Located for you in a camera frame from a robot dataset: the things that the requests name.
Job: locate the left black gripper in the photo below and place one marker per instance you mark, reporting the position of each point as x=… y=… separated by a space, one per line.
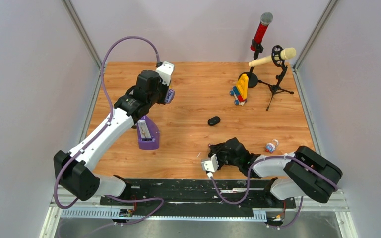
x=165 y=88

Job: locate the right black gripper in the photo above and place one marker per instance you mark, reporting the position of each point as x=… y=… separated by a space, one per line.
x=217 y=150

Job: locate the black earbud charging case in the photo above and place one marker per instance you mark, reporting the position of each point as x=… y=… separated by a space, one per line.
x=213 y=121

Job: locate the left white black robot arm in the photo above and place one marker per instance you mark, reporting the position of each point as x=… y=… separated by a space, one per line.
x=74 y=169

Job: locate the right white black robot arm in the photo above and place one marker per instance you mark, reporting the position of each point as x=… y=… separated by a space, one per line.
x=302 y=172

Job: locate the purple stapler box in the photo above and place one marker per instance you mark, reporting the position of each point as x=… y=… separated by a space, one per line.
x=148 y=134

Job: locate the colourful toy block pile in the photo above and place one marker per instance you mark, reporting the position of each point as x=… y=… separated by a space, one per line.
x=240 y=90

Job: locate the black tripod mic stand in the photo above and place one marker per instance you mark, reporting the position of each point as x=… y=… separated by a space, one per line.
x=276 y=88

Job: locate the cream microphone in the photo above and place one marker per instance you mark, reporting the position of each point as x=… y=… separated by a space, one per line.
x=284 y=54

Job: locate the red microphone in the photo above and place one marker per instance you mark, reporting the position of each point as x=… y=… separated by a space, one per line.
x=265 y=19

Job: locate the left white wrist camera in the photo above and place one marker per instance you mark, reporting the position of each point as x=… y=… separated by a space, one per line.
x=165 y=71

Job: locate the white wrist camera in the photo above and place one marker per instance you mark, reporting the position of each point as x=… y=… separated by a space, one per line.
x=165 y=71
x=210 y=164

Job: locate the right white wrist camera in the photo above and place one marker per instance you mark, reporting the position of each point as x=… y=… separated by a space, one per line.
x=210 y=164

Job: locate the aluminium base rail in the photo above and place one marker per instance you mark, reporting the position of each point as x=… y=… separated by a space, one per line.
x=203 y=200

